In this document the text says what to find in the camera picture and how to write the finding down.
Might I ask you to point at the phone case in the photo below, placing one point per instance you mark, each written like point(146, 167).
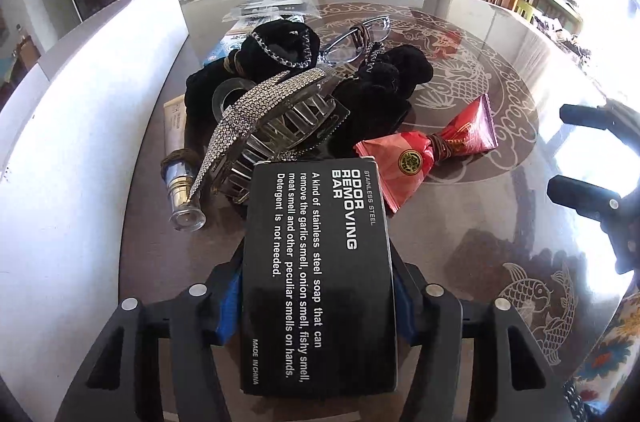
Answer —
point(254, 9)

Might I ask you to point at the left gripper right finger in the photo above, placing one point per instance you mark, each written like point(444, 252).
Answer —
point(510, 379)

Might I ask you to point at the floral cushion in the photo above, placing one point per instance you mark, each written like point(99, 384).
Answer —
point(600, 379)

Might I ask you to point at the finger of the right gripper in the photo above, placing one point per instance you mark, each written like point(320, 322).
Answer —
point(614, 116)
point(596, 203)

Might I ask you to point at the large white cardboard box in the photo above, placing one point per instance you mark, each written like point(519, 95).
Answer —
point(70, 139)

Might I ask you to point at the red foil sachet packet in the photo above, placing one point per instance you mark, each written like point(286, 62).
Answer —
point(404, 159)

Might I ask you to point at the clear frame glasses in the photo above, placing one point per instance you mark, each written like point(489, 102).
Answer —
point(361, 39)

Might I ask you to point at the cosmetic tube with silver cap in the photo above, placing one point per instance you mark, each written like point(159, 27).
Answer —
point(179, 168)

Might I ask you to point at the rhinestone hair claw clip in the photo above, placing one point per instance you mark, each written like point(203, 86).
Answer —
point(283, 118)

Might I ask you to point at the blue white nail cream box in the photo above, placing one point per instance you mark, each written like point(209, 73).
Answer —
point(227, 43)

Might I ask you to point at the black odor removing bar box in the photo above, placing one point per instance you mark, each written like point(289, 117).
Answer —
point(318, 306)

